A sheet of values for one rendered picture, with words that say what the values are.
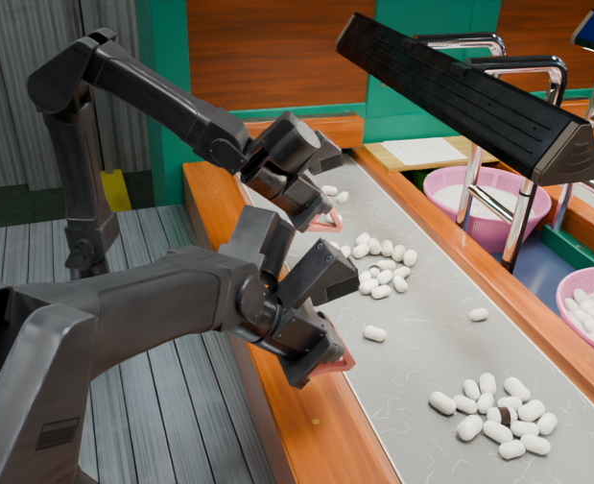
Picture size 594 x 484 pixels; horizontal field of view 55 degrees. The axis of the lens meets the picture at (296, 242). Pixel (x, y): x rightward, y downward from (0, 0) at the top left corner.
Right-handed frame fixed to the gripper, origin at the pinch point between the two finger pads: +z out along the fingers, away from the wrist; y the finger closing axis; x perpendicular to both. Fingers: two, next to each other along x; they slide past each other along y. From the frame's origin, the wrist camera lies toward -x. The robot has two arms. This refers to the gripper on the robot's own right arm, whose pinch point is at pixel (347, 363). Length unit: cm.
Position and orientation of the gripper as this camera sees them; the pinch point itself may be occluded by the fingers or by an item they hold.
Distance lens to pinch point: 70.9
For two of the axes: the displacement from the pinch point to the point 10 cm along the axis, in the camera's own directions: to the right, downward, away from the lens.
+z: 6.9, 4.5, 5.7
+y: -3.2, -5.1, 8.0
